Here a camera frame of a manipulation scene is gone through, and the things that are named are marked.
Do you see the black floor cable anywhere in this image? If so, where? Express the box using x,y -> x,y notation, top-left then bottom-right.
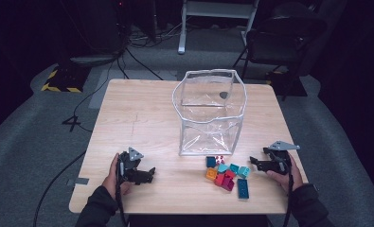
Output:
32,150 -> 87,227
124,46 -> 164,81
72,61 -> 115,132

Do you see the grey tape strip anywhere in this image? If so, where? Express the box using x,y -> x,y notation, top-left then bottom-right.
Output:
66,177 -> 90,186

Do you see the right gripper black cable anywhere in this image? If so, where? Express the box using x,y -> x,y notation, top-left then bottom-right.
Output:
282,152 -> 294,227

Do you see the light teal toy block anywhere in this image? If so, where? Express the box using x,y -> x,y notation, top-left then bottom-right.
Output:
237,166 -> 252,180

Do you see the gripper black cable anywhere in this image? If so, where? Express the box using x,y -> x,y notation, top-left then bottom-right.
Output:
282,152 -> 294,227
114,162 -> 128,227

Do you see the grey stand foot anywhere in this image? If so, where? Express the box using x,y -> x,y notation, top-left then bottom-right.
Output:
69,55 -> 119,67

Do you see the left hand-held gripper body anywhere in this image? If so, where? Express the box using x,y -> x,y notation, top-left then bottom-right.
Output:
116,147 -> 145,184

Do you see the clear plastic bag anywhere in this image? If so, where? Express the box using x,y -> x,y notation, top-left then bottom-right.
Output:
171,68 -> 248,157

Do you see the person's left hand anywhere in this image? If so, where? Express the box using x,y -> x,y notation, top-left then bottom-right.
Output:
101,153 -> 133,201

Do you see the tangle of floor cables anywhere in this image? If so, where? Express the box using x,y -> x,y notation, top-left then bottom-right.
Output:
127,18 -> 188,48

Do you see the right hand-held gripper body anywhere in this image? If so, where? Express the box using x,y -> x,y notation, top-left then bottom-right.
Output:
267,140 -> 301,175

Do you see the black yellow striped stand base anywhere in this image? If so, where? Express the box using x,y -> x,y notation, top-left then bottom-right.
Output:
41,64 -> 91,94

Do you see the white desk frame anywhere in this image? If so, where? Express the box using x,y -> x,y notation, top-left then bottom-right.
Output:
177,0 -> 260,55

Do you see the black chair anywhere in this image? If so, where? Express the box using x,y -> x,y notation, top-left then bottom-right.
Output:
231,1 -> 329,102

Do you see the person's right hand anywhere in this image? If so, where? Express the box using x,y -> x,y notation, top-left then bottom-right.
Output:
265,154 -> 304,194

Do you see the magenta toy block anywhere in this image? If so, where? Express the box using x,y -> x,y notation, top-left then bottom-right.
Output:
221,176 -> 236,192

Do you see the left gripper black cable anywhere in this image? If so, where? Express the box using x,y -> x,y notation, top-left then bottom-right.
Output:
114,162 -> 128,227

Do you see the long dark blue toy block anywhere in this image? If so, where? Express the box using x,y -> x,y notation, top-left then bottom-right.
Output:
237,178 -> 250,201

